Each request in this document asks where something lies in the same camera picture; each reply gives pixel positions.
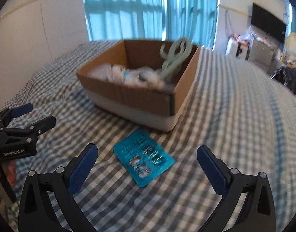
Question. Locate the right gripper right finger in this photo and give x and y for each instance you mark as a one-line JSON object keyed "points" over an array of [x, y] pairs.
{"points": [[257, 212]]}

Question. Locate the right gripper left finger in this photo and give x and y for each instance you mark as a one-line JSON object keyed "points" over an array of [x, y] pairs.
{"points": [[36, 211]]}

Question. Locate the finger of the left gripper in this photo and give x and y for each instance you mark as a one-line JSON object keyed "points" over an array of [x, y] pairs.
{"points": [[40, 127], [9, 114]]}

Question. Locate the teal blister pack tray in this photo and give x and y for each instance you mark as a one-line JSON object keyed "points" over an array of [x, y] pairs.
{"points": [[142, 157]]}

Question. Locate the pale green clothes hanger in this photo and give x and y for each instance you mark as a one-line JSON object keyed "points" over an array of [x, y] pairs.
{"points": [[175, 58]]}

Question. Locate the person's left hand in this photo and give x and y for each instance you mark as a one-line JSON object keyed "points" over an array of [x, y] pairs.
{"points": [[6, 191]]}

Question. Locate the checkered bed sheet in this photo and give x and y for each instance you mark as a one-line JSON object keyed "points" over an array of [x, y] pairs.
{"points": [[244, 117]]}

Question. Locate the brown cardboard box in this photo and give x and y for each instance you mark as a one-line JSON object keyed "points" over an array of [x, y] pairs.
{"points": [[155, 109]]}

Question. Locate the white cloth in box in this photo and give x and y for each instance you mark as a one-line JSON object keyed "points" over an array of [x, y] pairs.
{"points": [[143, 77]]}

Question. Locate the black jacket on chair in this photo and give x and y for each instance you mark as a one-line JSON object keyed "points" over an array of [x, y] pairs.
{"points": [[286, 76]]}

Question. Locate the teal window curtain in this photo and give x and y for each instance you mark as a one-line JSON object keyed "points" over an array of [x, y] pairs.
{"points": [[152, 19]]}

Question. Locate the silver mini fridge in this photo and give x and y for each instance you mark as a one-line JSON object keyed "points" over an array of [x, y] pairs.
{"points": [[260, 52]]}

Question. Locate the white suitcase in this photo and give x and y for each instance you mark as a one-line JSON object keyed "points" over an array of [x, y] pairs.
{"points": [[237, 49]]}

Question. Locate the oval vanity mirror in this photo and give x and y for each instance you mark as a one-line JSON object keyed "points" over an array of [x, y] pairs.
{"points": [[290, 46]]}

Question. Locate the black wall television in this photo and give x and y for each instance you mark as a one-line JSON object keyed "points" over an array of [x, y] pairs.
{"points": [[269, 23]]}

